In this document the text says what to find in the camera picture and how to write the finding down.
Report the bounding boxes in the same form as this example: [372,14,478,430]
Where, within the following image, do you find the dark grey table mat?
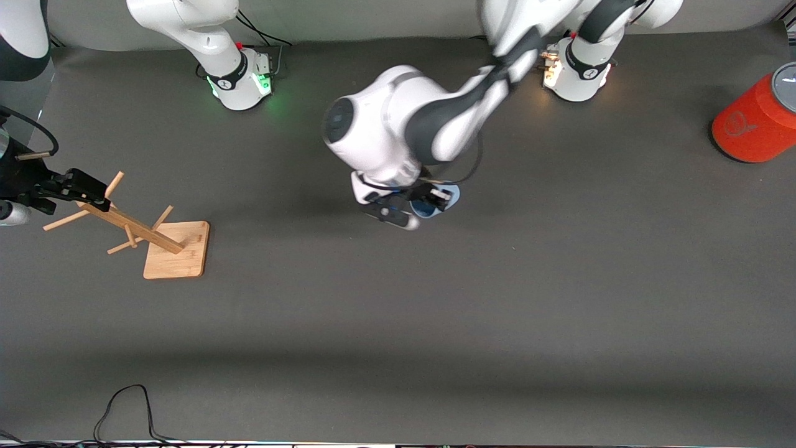
[0,22,796,446]

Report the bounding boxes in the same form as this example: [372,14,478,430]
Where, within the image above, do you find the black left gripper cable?
[425,132,485,188]

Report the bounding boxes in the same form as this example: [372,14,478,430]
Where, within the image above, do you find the orange cylindrical can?
[711,62,796,164]

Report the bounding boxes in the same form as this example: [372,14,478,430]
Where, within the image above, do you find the black right arm base cables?
[235,9,295,48]

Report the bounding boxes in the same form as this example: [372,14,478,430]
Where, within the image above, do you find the light blue cup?
[410,182,461,219]

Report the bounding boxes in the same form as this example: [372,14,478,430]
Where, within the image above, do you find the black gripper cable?
[425,132,485,188]
[0,107,60,158]

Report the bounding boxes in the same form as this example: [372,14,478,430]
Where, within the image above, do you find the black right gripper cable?
[0,107,60,158]

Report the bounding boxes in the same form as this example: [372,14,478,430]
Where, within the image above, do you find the wooden mug tree rack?
[42,171,211,280]

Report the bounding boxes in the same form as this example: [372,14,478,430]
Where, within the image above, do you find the black looped cable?
[93,384,187,446]

